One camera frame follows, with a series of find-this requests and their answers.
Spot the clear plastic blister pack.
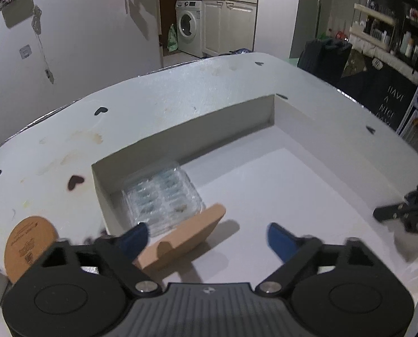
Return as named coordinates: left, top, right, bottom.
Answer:
left=121, top=160, right=207, bottom=237

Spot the hanging cord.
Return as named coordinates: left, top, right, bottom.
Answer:
left=31, top=4, right=55, bottom=85

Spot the white washing machine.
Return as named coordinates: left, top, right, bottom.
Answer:
left=175, top=0, right=204, bottom=58

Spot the round cork coaster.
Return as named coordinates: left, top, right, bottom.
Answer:
left=4, top=216, right=59, bottom=283

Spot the green plastic bag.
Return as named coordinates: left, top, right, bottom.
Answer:
left=167, top=24, right=179, bottom=52

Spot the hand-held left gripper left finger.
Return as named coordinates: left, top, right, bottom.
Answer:
left=40, top=222, right=162, bottom=296

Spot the white cardboard box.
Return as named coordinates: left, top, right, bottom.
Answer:
left=91, top=93, right=418, bottom=324

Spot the black printed banner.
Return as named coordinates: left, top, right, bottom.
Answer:
left=339, top=47, right=418, bottom=135

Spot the white wall shelf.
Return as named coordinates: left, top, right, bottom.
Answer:
left=349, top=3, right=397, bottom=48

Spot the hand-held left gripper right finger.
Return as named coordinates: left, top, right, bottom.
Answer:
left=254, top=222, right=376, bottom=296

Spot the white kitchen cabinet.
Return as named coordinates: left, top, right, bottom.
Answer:
left=202, top=0, right=258, bottom=57

